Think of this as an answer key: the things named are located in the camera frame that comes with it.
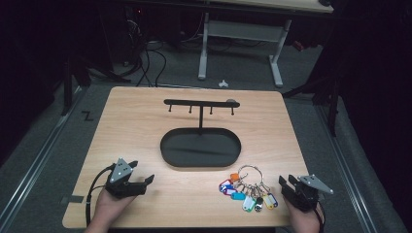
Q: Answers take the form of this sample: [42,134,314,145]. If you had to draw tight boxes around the person's right hand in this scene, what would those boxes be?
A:
[283,196,326,233]

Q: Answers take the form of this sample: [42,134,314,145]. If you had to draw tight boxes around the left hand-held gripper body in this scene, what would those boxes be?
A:
[104,157,148,199]

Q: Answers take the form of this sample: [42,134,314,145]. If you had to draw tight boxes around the black floor cables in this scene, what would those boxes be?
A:
[120,6,168,88]

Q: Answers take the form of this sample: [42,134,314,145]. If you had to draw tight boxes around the key ring with colourful tags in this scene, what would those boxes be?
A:
[218,164,279,214]

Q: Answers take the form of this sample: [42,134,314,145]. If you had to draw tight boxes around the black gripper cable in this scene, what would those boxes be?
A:
[85,163,117,227]
[315,200,326,233]

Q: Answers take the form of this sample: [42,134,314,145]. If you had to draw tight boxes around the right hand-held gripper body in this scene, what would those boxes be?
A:
[281,174,335,214]

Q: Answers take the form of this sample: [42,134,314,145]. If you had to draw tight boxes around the black metal stand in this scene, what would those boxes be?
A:
[60,52,132,117]
[282,72,342,138]

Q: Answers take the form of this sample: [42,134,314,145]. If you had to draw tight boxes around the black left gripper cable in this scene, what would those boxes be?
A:
[85,163,117,227]

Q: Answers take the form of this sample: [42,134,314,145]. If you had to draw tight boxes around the grey tape strip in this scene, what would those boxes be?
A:
[61,194,86,205]

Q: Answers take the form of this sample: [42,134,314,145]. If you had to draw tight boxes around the black key rack with tray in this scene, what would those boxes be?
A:
[159,98,243,169]

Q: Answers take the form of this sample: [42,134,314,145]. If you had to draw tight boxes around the metal floor rail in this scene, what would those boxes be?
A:
[0,84,87,233]
[314,105,378,233]

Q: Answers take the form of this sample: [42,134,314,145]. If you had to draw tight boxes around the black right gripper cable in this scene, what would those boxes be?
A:
[315,200,326,233]

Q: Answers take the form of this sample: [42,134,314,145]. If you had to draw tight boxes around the white-framed desk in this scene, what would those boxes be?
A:
[197,0,335,88]

